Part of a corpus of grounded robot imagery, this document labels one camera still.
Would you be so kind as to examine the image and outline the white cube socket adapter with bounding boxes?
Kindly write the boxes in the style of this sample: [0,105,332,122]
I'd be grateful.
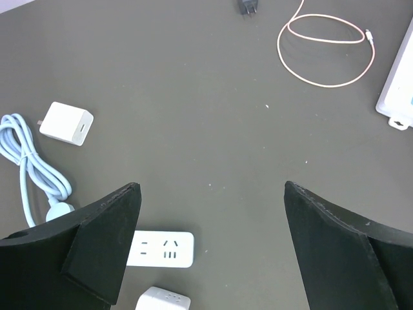
[135,287,191,310]

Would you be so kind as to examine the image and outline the pink charging cable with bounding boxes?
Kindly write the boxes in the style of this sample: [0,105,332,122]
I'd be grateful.
[276,0,377,88]

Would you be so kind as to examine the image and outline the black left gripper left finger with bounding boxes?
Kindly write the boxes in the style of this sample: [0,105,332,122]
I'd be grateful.
[1,182,141,309]

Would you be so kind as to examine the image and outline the white multicolour power strip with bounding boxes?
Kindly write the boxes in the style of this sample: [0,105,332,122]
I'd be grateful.
[376,22,413,131]

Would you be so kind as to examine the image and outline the small white USB charger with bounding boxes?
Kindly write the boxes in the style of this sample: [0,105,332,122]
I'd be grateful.
[39,101,94,147]

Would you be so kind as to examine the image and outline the blue power strip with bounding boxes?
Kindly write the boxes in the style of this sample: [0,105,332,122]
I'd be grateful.
[126,231,195,269]

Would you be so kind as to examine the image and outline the dark grey USB charger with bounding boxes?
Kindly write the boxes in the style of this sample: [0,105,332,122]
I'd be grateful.
[237,0,259,16]

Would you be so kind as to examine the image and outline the light blue coiled cable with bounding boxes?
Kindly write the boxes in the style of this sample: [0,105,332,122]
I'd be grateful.
[0,112,77,229]

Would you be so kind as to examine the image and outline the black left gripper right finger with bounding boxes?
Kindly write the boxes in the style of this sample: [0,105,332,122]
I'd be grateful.
[284,181,412,309]

